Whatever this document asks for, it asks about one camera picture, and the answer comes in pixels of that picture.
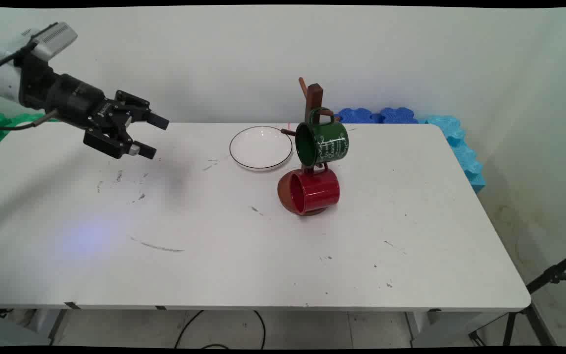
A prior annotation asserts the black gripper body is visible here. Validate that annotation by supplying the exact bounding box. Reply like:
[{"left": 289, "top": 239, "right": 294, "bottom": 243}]
[{"left": 18, "top": 51, "right": 117, "bottom": 131}]

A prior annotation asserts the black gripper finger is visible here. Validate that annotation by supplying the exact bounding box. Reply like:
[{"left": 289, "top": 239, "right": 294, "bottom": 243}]
[
  {"left": 83, "top": 118, "right": 158, "bottom": 161},
  {"left": 114, "top": 90, "right": 170, "bottom": 131}
]

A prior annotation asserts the green enamel mug white print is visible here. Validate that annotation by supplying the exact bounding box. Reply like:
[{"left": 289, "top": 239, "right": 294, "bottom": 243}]
[{"left": 295, "top": 107, "right": 350, "bottom": 168}]

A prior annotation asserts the white plate with dark rim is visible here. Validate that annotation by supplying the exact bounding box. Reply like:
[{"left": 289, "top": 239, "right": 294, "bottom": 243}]
[{"left": 229, "top": 126, "right": 295, "bottom": 172}]

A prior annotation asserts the brown wooden mug tree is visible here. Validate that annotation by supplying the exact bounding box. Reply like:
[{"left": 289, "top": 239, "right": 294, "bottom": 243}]
[{"left": 277, "top": 77, "right": 341, "bottom": 217}]

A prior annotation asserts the grey table leg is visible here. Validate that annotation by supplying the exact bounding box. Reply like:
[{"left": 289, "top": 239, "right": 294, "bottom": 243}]
[{"left": 32, "top": 309, "right": 70, "bottom": 346}]

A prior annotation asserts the red enamel mug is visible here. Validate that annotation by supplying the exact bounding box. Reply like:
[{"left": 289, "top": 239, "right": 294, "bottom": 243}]
[{"left": 288, "top": 164, "right": 341, "bottom": 216}]

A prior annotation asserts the dark blue foam mat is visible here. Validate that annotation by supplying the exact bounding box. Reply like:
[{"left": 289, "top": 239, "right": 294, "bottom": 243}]
[
  {"left": 336, "top": 108, "right": 382, "bottom": 124},
  {"left": 379, "top": 107, "right": 419, "bottom": 124}
]

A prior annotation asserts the light blue foam mat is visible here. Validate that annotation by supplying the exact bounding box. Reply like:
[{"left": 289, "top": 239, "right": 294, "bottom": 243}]
[{"left": 418, "top": 115, "right": 486, "bottom": 194}]

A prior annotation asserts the black tripod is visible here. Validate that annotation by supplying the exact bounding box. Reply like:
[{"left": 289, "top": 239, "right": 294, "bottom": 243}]
[{"left": 468, "top": 247, "right": 566, "bottom": 348}]

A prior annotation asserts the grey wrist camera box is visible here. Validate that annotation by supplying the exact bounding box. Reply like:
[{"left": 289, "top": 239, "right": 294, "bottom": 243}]
[{"left": 15, "top": 22, "right": 78, "bottom": 62}]

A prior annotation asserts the black cable with metal plug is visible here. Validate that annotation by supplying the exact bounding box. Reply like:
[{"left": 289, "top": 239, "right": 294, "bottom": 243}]
[{"left": 0, "top": 110, "right": 60, "bottom": 131}]

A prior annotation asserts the black camera cable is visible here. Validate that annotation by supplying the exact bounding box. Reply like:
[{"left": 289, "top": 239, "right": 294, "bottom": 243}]
[{"left": 0, "top": 44, "right": 36, "bottom": 77}]

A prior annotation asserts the black floor cable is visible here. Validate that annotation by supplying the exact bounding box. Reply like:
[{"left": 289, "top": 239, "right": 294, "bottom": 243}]
[{"left": 173, "top": 310, "right": 267, "bottom": 350}]

